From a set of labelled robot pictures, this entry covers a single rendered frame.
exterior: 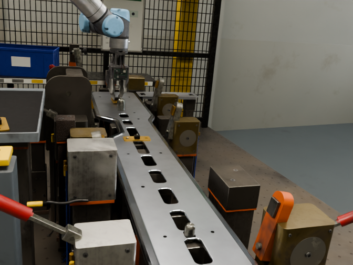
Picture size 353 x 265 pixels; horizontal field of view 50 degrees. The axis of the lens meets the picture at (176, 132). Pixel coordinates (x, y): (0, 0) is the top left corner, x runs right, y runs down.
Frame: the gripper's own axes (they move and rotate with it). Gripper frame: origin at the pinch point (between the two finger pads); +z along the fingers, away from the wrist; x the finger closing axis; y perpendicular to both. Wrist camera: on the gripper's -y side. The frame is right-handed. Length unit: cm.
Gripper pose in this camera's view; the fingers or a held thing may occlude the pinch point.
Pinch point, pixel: (116, 96)
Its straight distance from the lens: 163.6
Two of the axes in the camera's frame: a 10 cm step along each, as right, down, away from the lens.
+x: 9.6, -0.1, 2.9
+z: -0.8, 9.5, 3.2
